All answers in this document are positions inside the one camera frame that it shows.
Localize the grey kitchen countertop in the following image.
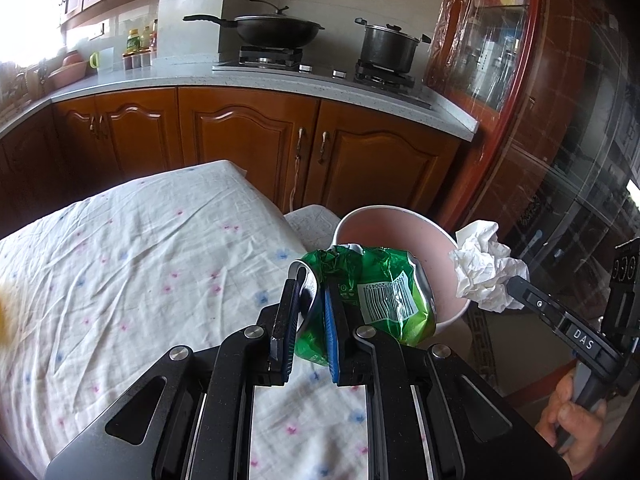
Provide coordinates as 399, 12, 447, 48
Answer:
0, 55, 480, 142

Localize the green label bottle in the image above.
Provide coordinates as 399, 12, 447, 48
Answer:
124, 28, 141, 68

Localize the white tissue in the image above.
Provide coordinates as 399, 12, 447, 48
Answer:
448, 220, 531, 314

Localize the black wok with lid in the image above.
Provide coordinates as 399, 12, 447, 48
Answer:
182, 0, 326, 49

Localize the gas stove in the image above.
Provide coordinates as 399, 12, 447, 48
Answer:
212, 45, 434, 109

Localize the red wood glass cabinet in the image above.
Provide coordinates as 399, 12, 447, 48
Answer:
422, 0, 601, 261

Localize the steel cooking pot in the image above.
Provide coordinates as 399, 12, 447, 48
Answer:
354, 17, 432, 75

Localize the pink waste bin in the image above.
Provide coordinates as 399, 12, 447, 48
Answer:
332, 204, 474, 339

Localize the white patterned sheet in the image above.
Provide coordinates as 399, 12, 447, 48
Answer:
284, 203, 347, 252

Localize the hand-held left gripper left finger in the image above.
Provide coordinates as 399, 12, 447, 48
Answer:
44, 276, 302, 480

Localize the crushed green can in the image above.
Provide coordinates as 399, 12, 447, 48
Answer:
293, 243, 439, 367

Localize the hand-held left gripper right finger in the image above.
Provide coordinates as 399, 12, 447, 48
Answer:
324, 281, 572, 480

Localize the pink basin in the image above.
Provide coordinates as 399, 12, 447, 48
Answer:
47, 51, 94, 87

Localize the person's right hand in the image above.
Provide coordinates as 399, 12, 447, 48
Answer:
535, 374, 609, 476

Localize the wooden base cabinet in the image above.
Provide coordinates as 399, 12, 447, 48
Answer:
0, 85, 464, 242

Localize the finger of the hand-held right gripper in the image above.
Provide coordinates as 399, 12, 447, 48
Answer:
506, 276, 602, 359

